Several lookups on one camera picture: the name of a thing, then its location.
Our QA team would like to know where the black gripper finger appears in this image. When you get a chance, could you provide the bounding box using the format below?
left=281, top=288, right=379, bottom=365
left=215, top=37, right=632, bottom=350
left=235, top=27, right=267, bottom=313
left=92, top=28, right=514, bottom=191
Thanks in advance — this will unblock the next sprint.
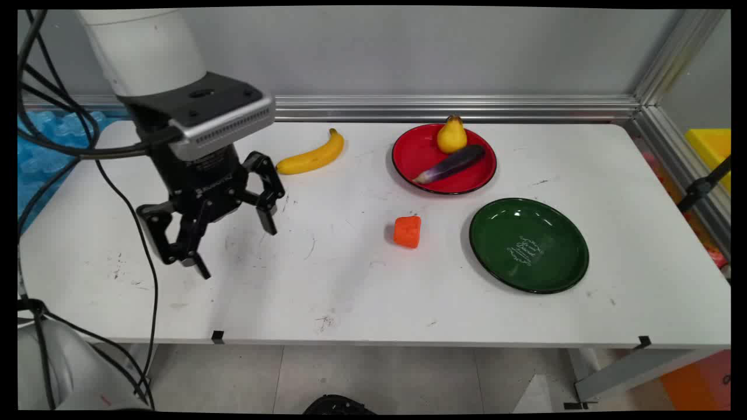
left=242, top=150, right=287, bottom=236
left=136, top=201, right=212, bottom=280

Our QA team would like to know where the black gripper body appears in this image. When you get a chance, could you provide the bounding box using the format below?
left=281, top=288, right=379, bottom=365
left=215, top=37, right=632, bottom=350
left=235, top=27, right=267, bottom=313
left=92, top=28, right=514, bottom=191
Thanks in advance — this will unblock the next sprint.
left=148, top=142, right=261, bottom=226

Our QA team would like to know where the purple eggplant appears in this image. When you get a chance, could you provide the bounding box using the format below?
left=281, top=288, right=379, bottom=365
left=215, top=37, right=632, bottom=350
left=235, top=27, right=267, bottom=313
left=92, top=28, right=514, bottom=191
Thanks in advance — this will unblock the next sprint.
left=413, top=144, right=486, bottom=186

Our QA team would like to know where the yellow banana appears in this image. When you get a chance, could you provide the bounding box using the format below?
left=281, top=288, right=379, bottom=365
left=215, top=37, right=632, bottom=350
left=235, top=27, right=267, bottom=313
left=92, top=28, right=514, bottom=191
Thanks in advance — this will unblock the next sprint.
left=275, top=128, right=345, bottom=176

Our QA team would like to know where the red plate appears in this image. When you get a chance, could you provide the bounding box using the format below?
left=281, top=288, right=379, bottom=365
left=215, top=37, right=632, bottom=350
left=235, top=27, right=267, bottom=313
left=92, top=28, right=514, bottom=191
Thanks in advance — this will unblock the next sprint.
left=392, top=123, right=497, bottom=195

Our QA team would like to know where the orange carrot chunk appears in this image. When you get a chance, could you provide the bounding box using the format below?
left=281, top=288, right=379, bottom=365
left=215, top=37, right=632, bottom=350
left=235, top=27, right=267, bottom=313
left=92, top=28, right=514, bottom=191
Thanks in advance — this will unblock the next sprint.
left=393, top=215, right=422, bottom=250

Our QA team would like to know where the blue bubble wrap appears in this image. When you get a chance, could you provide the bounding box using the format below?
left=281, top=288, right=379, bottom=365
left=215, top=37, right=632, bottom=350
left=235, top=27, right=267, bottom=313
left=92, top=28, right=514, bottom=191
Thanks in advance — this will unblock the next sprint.
left=18, top=109, right=130, bottom=235

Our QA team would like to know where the yellow pear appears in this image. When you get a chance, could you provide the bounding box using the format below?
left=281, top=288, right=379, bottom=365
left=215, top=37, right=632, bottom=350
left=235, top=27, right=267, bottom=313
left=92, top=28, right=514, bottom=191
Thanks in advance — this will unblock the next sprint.
left=437, top=115, right=469, bottom=155

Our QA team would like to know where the black round floor object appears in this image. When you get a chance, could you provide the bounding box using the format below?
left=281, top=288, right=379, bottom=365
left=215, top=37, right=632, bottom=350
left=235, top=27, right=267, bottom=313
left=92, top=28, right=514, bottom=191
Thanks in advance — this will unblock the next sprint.
left=302, top=394, right=378, bottom=415

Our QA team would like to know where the green plate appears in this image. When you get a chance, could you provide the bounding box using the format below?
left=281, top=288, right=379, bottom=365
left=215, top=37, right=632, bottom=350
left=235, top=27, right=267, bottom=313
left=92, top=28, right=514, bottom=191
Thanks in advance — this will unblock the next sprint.
left=469, top=198, right=589, bottom=294

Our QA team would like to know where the grey table leg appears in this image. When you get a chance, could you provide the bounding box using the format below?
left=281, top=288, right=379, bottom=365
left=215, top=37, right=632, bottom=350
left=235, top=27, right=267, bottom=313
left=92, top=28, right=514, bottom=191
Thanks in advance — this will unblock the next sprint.
left=573, top=348, right=704, bottom=404

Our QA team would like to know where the yellow plastic bin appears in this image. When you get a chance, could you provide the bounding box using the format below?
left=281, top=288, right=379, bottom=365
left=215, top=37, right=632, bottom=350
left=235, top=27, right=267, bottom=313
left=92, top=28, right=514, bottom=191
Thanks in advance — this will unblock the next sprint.
left=685, top=128, right=731, bottom=194

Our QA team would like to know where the orange box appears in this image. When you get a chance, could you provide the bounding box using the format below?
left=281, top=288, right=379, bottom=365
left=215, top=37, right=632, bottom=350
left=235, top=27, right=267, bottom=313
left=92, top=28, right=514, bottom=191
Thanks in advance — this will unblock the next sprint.
left=659, top=349, right=731, bottom=410

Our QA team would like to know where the thin black cable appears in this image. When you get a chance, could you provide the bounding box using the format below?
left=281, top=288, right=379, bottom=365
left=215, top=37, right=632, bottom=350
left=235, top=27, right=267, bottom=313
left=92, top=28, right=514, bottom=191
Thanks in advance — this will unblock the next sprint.
left=93, top=157, right=160, bottom=409

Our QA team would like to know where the thick black camera cable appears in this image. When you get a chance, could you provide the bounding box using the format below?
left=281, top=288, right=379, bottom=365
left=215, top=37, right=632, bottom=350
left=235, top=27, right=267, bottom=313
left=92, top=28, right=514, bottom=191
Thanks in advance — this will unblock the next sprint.
left=18, top=9, right=183, bottom=162

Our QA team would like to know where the black base cable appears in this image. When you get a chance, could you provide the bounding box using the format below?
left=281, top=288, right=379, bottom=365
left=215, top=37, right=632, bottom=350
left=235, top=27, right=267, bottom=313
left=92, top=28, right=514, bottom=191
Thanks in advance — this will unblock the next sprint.
left=18, top=297, right=153, bottom=406

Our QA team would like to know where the long horizontal aluminium rail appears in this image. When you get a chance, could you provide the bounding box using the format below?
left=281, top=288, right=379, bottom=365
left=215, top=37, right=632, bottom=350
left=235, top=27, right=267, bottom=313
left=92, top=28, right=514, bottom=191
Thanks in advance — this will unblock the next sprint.
left=20, top=94, right=641, bottom=123

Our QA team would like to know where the short side aluminium rail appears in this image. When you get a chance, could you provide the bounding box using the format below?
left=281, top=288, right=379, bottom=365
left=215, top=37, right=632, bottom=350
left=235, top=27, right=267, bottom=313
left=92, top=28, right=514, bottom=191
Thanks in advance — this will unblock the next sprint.
left=624, top=105, right=731, bottom=260

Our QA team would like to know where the upright aluminium corner post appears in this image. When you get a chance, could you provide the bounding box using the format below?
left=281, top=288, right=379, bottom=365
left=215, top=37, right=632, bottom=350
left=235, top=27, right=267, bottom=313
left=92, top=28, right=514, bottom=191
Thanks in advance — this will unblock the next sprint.
left=633, top=9, right=726, bottom=107

